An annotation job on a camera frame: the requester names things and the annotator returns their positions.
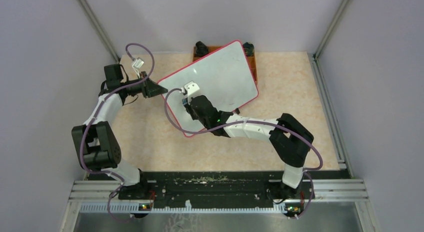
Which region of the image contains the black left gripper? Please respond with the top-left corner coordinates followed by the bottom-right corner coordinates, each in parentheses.
top-left (121, 71), bottom-right (169, 98)

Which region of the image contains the pink framed whiteboard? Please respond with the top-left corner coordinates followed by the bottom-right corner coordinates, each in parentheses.
top-left (158, 40), bottom-right (259, 111)

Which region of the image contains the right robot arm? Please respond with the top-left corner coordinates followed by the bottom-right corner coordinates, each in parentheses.
top-left (182, 95), bottom-right (314, 200)

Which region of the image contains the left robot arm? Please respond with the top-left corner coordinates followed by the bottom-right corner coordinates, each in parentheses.
top-left (71, 64), bottom-right (168, 200)

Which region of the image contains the dark patterned cloth roll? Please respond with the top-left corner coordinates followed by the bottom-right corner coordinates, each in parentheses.
top-left (194, 41), bottom-right (209, 57)

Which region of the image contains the wooden compartment box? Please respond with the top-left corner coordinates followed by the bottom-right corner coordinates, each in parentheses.
top-left (192, 45), bottom-right (258, 85)

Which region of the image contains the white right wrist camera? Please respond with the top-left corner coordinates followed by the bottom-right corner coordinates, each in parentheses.
top-left (183, 81), bottom-right (201, 99)

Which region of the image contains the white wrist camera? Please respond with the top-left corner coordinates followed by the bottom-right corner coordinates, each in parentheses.
top-left (131, 57), bottom-right (145, 70)
top-left (183, 81), bottom-right (201, 99)

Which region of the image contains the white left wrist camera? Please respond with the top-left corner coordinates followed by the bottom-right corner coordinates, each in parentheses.
top-left (131, 57), bottom-right (145, 70)

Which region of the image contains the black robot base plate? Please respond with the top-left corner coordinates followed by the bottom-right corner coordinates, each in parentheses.
top-left (86, 170), bottom-right (351, 210)

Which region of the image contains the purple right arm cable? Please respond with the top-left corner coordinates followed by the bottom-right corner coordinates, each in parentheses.
top-left (163, 88), bottom-right (324, 220)

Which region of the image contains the aluminium frame rail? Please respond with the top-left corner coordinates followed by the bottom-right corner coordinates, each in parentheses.
top-left (59, 176), bottom-right (380, 232)

